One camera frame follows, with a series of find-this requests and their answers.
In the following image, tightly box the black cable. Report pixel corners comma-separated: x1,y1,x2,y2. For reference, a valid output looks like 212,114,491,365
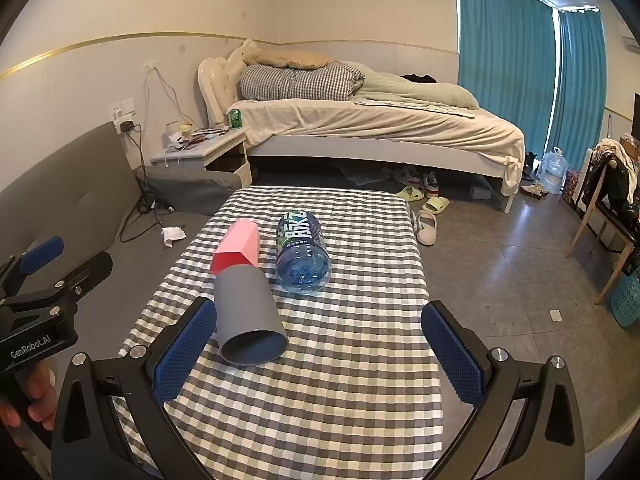
119,122,177,244

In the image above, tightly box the wooden chair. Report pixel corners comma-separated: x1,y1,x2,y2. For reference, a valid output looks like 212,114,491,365
565,152,640,306

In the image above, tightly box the pink carton box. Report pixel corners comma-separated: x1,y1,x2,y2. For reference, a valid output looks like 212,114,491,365
211,220,260,277

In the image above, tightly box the narrow teal curtain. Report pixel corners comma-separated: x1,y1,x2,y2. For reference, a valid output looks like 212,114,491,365
547,7,609,155

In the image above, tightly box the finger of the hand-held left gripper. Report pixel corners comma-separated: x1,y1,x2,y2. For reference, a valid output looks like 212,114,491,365
27,251,114,312
0,236,66,301

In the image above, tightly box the beige bed sheet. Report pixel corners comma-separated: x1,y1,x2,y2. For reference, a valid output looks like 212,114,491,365
227,99,526,197

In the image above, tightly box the wide teal curtain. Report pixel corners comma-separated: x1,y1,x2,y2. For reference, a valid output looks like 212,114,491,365
457,0,559,149

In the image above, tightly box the white wall socket panel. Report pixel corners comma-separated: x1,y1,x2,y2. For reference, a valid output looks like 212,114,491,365
108,98,136,123

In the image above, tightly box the clothes pile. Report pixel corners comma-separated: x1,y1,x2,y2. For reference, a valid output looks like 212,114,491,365
575,138,640,221

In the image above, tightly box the blue plastic water bottle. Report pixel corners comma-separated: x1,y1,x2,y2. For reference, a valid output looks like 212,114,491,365
275,211,332,293

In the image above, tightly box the pale green blanket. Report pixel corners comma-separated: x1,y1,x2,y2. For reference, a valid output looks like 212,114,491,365
350,72,480,112

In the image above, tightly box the white nightstand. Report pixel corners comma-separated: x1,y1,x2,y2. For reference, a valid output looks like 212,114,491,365
151,126,252,188

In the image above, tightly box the large clear water jug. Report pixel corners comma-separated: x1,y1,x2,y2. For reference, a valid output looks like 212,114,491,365
537,147,569,195

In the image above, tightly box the grey sofa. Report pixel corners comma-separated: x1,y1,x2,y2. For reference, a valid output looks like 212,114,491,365
0,121,241,376

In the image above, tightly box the white cable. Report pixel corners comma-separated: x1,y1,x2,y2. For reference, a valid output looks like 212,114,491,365
144,67,197,129

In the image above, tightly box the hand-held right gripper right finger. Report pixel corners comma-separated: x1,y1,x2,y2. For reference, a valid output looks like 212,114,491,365
420,300,586,480

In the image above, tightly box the grey cup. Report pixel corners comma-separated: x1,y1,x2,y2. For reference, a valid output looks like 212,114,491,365
212,266,289,367

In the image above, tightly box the person's left hand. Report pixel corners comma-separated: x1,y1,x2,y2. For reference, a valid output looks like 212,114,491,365
0,364,58,432

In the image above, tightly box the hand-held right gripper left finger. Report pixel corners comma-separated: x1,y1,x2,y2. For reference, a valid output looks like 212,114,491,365
52,297,218,480

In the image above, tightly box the checkered folded quilt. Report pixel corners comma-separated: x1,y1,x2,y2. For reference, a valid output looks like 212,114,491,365
240,62,368,103

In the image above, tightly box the blue laundry basket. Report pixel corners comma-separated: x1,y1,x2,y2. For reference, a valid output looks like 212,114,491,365
610,273,640,330

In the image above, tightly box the pile of papers and packets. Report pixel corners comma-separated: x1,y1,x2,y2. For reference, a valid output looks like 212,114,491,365
165,121,232,151

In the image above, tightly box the white air conditioner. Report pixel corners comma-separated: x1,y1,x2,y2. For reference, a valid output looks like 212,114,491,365
617,20,640,51

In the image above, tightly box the white slipper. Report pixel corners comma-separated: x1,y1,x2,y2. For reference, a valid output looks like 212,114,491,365
415,210,439,246

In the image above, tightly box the beige pillow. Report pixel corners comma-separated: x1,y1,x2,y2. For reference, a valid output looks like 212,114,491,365
244,51,337,70

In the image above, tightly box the white bed frame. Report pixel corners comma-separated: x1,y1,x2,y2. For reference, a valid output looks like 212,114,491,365
197,40,517,213

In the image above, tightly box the grey checkered tablecloth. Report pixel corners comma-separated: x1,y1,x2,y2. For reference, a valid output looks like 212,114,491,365
112,186,446,480

